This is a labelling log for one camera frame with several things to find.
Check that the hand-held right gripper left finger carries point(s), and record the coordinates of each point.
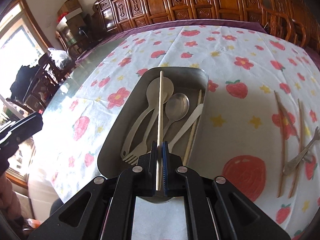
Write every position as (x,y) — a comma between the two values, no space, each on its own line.
(153,170)

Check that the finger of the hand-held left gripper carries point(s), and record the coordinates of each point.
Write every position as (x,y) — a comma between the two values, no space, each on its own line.
(28,127)

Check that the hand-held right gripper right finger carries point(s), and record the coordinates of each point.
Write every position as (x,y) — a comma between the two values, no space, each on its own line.
(165,170)

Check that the white plastic fork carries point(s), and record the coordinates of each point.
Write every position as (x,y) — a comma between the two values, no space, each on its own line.
(142,145)

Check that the light wooden chopstick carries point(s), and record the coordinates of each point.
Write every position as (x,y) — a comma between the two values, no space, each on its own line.
(193,130)
(160,105)

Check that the white plastic knife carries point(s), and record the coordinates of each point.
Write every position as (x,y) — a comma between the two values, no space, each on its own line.
(192,118)

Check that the metal spoon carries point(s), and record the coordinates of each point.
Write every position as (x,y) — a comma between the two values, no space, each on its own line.
(177,106)

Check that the white plastic spoon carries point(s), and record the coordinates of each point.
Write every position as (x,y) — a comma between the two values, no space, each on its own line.
(152,90)

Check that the rectangular metal tray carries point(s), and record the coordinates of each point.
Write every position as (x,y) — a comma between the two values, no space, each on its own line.
(186,80)

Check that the person's left forearm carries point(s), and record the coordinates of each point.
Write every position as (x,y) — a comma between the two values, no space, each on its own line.
(8,197)

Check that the black cloth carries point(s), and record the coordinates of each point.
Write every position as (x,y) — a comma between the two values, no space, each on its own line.
(22,80)

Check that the dark wooden chair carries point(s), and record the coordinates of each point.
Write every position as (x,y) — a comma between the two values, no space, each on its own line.
(50,76)

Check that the clear plastic bag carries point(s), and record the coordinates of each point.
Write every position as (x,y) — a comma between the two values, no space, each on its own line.
(58,57)

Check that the wooden framed window door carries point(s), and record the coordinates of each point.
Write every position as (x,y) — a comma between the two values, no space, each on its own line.
(30,17)

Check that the brown cardboard box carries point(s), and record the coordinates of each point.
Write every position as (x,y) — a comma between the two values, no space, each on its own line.
(76,23)

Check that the white flat box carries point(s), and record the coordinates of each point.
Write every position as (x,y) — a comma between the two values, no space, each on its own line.
(75,12)

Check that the open cardboard box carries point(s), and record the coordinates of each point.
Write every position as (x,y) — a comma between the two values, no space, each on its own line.
(71,5)

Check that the strawberry flower print tablecloth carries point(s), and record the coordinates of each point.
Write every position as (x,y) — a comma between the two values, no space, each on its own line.
(225,55)

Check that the metal fork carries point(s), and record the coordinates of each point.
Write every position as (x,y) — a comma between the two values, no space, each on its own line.
(297,158)

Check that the purple armchair cushion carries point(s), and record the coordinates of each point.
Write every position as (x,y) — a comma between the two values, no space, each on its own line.
(315,60)

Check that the carved wooden armchair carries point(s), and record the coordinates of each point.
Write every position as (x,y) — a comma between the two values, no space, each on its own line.
(300,10)

